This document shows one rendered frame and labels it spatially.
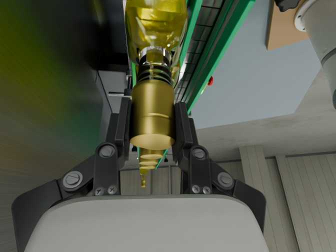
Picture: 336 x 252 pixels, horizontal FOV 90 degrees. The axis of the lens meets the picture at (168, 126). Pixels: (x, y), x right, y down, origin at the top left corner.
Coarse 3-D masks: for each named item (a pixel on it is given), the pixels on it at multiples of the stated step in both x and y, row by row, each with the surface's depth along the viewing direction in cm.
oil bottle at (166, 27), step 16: (128, 0) 14; (144, 0) 14; (160, 0) 15; (176, 0) 15; (128, 16) 14; (144, 16) 14; (160, 16) 14; (176, 16) 14; (128, 32) 14; (144, 32) 14; (160, 32) 14; (176, 32) 14; (128, 48) 16; (176, 48) 15
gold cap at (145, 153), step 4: (140, 148) 24; (144, 148) 24; (140, 152) 24; (144, 152) 23; (148, 152) 23; (152, 152) 23; (156, 152) 23; (160, 152) 24; (140, 156) 24; (144, 156) 24; (148, 156) 24; (152, 156) 24; (156, 156) 24; (160, 156) 24
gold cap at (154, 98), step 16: (144, 80) 13; (160, 80) 13; (144, 96) 12; (160, 96) 12; (144, 112) 11; (160, 112) 12; (144, 128) 11; (160, 128) 11; (144, 144) 13; (160, 144) 13
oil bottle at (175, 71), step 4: (176, 64) 21; (136, 68) 20; (172, 68) 20; (176, 68) 20; (136, 72) 20; (172, 72) 20; (176, 72) 20; (136, 76) 20; (172, 76) 20; (176, 76) 21; (136, 80) 21; (172, 80) 20; (176, 80) 21; (172, 84) 21; (176, 84) 21
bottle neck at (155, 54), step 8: (144, 48) 14; (152, 48) 14; (160, 48) 14; (144, 56) 14; (152, 56) 14; (160, 56) 14; (168, 56) 15; (144, 64) 14; (152, 64) 13; (160, 64) 14; (168, 64) 15; (144, 72) 13; (152, 72) 13; (160, 72) 13; (168, 72) 14; (168, 80) 14
